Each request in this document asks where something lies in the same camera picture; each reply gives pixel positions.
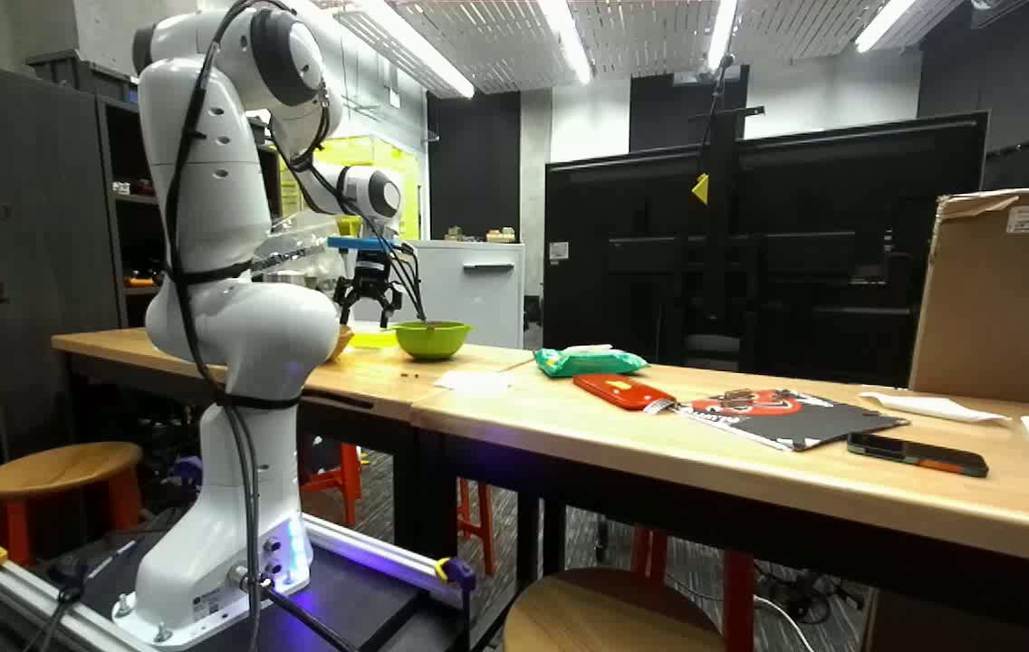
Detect brown cardboard box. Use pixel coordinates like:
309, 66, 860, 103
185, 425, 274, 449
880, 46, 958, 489
907, 181, 1029, 414

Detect yellow storage bins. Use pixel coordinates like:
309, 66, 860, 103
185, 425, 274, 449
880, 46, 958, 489
279, 135, 423, 242

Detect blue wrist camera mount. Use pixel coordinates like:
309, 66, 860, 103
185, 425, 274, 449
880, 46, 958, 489
325, 234, 406, 256

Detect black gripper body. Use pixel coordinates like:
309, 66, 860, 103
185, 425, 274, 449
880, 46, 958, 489
338, 245, 408, 309

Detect aluminium robot base platform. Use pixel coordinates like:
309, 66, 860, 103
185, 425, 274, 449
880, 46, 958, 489
0, 512, 478, 652

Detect large black monitor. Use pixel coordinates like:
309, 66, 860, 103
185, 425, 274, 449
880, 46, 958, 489
540, 114, 989, 390

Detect woven wicker basket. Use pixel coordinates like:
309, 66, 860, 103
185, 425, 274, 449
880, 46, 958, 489
322, 321, 357, 366

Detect white tissue piece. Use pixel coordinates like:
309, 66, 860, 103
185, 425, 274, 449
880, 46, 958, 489
434, 366, 519, 399

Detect round wooden stool orange legs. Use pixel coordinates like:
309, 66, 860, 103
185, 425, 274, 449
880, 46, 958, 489
500, 570, 728, 652
0, 438, 144, 570

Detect green plastic bowl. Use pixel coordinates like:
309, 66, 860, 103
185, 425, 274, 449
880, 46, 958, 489
391, 319, 473, 361

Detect red snack packet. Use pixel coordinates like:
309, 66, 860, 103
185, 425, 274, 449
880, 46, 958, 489
570, 374, 682, 417

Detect dark storage shelf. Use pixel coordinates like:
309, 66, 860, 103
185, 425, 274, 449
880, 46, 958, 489
0, 33, 165, 458

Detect black phone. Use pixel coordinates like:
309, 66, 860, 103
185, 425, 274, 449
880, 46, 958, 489
845, 431, 993, 481

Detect green snack bag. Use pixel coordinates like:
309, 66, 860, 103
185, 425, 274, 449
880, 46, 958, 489
534, 345, 652, 384

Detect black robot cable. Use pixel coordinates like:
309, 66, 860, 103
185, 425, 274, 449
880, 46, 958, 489
158, 0, 338, 652

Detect clear printed plastic bag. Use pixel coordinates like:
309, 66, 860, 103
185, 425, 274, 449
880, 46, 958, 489
249, 228, 351, 297

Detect ceiling light strip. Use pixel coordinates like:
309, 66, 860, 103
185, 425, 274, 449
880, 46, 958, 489
704, 0, 744, 71
534, 0, 597, 86
851, 0, 920, 58

